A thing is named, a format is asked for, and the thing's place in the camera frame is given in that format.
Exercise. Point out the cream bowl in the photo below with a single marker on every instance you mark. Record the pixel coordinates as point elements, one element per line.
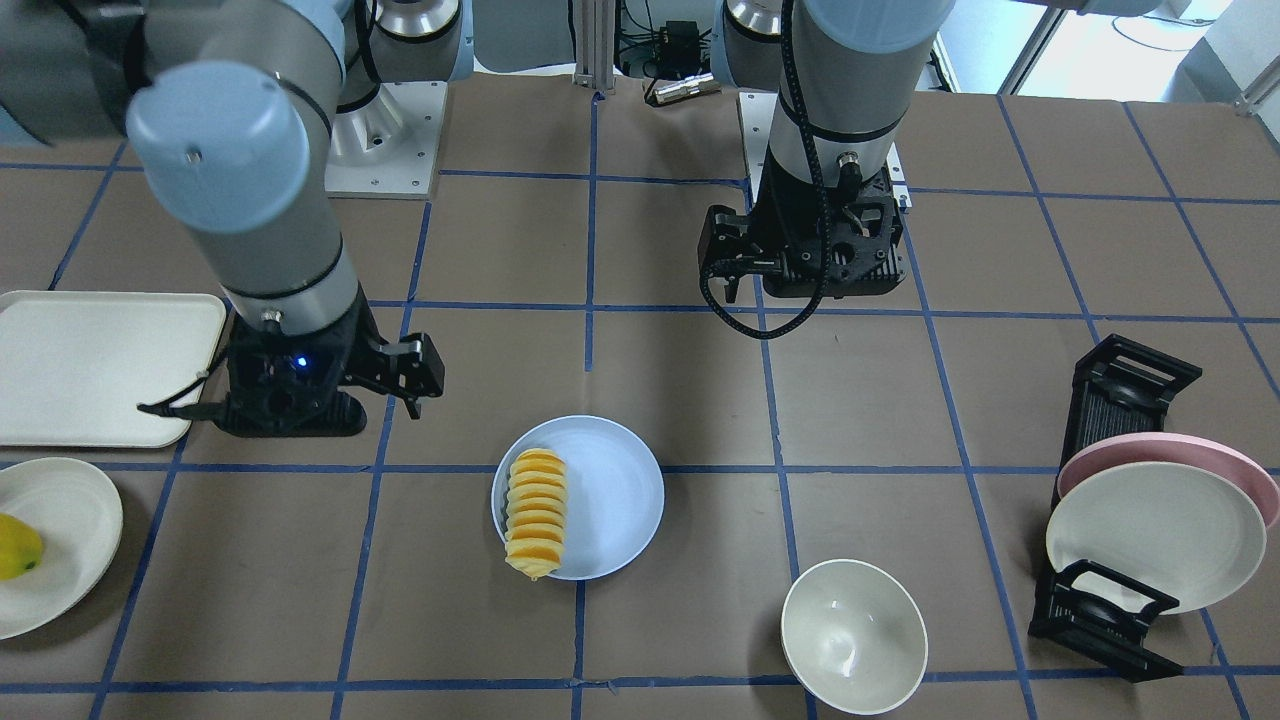
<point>854,637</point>

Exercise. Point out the pink plate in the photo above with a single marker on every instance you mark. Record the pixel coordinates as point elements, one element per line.
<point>1205,454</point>

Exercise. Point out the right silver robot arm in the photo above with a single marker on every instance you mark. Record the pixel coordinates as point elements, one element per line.
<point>233,108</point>

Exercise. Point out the sliced yellow bread loaf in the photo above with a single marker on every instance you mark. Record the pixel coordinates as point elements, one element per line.
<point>537,500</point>

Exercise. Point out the yellow lemon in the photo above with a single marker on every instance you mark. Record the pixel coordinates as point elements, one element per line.
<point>22,547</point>

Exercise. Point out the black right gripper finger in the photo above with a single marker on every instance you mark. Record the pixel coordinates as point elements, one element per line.
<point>201,411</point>
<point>410,369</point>

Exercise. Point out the white rectangular tray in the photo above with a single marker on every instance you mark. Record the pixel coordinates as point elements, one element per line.
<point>75,365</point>

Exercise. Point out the aluminium frame post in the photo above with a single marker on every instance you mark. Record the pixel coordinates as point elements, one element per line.
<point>594,41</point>

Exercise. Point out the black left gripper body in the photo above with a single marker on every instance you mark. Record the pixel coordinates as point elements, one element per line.
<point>727,243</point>

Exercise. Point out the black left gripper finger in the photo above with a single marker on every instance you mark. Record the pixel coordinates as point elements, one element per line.
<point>725,252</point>

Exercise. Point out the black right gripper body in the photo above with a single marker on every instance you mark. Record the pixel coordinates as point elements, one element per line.
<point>352,340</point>

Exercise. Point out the cream round plate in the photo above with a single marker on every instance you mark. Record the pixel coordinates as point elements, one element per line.
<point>77,512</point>

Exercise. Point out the cream plate in rack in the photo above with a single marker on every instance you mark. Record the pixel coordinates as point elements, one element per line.
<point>1182,530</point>

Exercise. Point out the light blue plate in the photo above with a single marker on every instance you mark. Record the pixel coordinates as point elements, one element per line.
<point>615,492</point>

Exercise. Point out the black dish rack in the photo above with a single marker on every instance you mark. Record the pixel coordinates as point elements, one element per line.
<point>1119,387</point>

